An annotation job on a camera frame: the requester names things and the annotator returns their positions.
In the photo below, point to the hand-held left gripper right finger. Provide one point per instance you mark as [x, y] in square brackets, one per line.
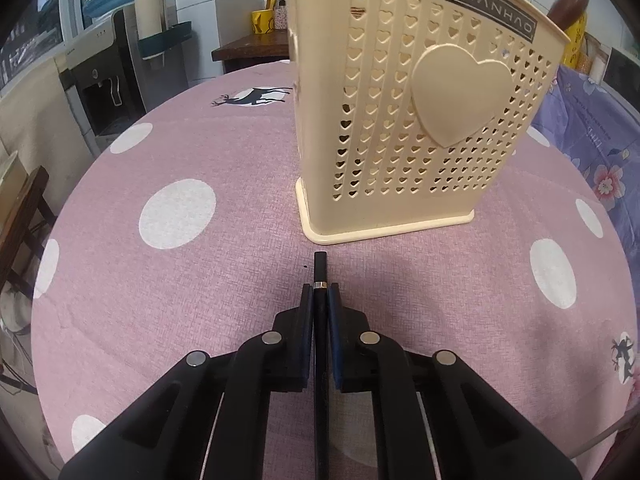
[334, 350]

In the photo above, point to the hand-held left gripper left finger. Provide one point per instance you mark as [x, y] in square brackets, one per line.
[306, 355]

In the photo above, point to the black chopstick with gold band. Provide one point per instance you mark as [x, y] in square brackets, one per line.
[320, 270]

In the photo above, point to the beige plastic utensil holder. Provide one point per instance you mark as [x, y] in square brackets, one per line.
[380, 160]

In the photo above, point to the pink polka dot tablecloth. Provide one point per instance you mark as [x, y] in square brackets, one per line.
[175, 300]

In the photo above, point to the dark wooden side table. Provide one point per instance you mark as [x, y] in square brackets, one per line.
[250, 50]

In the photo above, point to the round wooden stool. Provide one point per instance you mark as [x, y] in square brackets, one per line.
[22, 220]

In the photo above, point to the blue floral cloth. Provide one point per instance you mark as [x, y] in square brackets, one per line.
[595, 150]

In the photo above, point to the yellow mug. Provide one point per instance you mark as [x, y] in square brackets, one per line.
[262, 22]

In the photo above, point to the water dispenser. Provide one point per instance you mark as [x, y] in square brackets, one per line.
[100, 90]

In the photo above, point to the beige cloth cover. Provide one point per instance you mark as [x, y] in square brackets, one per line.
[35, 110]

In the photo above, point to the beige paper roll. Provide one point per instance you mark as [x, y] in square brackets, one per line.
[150, 10]

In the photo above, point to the yellow packet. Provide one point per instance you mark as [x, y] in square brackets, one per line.
[577, 45]

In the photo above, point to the black board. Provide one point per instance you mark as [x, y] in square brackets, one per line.
[622, 75]

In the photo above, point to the window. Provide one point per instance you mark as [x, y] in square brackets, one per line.
[35, 25]

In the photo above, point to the teal wall rack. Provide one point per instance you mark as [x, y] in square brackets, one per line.
[165, 40]

